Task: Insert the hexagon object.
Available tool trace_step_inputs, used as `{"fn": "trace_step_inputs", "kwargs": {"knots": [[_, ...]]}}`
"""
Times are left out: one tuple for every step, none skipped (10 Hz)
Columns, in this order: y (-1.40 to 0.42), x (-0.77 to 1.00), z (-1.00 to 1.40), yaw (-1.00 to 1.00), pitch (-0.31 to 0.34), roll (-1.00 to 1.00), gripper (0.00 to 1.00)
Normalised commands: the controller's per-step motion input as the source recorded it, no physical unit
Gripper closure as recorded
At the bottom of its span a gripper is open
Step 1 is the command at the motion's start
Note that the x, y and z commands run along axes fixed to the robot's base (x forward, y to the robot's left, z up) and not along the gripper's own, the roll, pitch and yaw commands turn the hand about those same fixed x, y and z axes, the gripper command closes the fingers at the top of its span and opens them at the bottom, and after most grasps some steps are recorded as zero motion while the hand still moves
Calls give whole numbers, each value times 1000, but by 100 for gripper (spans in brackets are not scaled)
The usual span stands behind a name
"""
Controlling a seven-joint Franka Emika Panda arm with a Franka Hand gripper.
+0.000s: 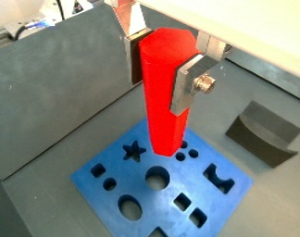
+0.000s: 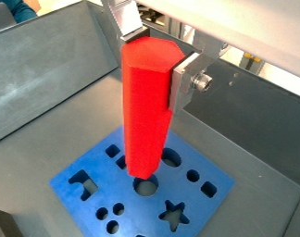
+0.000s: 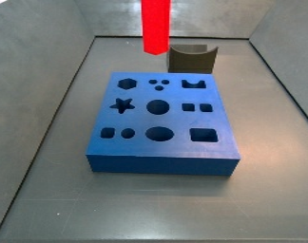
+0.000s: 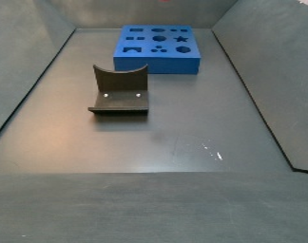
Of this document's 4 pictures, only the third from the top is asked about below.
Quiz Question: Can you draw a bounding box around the dark curved holder piece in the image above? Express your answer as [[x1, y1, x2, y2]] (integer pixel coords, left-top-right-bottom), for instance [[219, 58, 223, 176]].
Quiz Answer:
[[168, 45, 219, 74]]

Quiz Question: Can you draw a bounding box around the red hexagonal peg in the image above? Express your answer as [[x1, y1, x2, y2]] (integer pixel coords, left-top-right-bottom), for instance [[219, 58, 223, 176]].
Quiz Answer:
[[141, 0, 171, 55]]

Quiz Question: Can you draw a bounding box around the blue shape sorter block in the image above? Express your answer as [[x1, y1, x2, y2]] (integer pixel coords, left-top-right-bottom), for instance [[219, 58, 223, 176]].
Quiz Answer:
[[87, 72, 242, 176]]

